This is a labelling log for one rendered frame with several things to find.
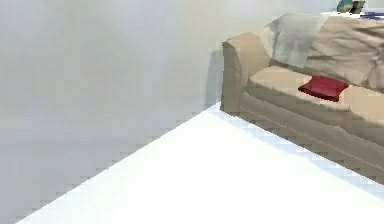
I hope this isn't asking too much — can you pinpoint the beige sofa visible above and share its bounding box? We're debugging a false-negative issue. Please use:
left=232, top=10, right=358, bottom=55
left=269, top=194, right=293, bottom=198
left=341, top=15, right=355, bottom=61
left=220, top=13, right=384, bottom=185

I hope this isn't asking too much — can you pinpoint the grey blanket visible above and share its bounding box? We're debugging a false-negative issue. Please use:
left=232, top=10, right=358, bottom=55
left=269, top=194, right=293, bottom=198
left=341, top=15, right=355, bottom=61
left=260, top=13, right=329, bottom=70

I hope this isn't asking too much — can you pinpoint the red cushion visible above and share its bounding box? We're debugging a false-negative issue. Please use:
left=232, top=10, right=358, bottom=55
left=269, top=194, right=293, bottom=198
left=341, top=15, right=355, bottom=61
left=297, top=75, right=350, bottom=103

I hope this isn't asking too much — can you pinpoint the white table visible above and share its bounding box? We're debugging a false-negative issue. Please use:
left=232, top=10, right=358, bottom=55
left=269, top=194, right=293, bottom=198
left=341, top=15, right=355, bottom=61
left=321, top=10, right=384, bottom=21

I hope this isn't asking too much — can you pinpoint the teal round object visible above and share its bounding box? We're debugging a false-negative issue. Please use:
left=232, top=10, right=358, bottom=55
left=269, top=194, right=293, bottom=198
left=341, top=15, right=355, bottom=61
left=336, top=0, right=355, bottom=14

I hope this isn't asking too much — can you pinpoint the purple flat object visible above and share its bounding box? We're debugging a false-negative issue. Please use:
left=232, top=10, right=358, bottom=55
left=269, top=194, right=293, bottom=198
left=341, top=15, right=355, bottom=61
left=360, top=11, right=384, bottom=20

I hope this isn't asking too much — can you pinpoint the dark tilted frame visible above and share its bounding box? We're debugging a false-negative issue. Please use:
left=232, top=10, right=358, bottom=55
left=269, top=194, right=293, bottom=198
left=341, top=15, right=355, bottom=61
left=350, top=0, right=366, bottom=15

